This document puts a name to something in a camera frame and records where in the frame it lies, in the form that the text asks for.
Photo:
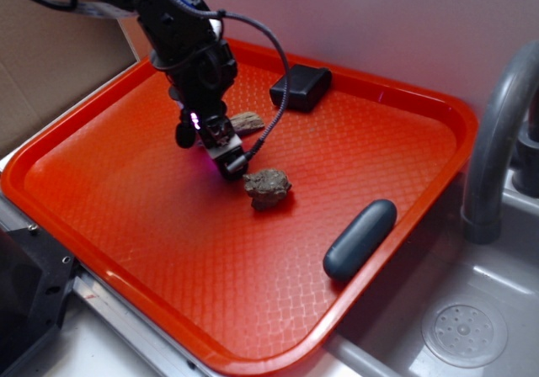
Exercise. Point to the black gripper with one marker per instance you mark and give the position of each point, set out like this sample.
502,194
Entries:
198,80

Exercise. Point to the brown wood chip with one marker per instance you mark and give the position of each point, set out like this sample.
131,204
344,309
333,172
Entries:
247,123

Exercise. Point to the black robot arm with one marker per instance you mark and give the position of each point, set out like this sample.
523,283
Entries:
177,23

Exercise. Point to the grey-brown rock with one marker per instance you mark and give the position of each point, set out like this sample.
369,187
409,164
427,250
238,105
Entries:
266,188

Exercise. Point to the black rectangular box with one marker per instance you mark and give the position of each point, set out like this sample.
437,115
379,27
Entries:
307,87

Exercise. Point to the wooden board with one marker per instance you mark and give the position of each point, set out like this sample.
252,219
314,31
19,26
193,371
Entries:
135,37

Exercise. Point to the red plastic tray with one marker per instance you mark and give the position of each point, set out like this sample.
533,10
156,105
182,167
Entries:
243,291

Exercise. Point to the brown cardboard panel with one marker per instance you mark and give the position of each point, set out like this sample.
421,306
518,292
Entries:
50,60

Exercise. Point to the dark grey oval case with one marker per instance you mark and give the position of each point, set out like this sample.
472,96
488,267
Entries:
355,245

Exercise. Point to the grey plastic sink basin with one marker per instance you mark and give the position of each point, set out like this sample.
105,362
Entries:
381,334

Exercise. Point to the grey sink faucet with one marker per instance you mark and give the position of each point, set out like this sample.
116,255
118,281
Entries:
508,107

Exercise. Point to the dark faucet knob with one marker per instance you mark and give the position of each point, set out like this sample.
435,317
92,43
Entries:
525,157

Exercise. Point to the round sink drain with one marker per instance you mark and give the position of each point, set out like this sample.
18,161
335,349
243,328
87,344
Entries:
464,332

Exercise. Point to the black metal bracket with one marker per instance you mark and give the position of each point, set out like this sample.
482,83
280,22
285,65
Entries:
37,274

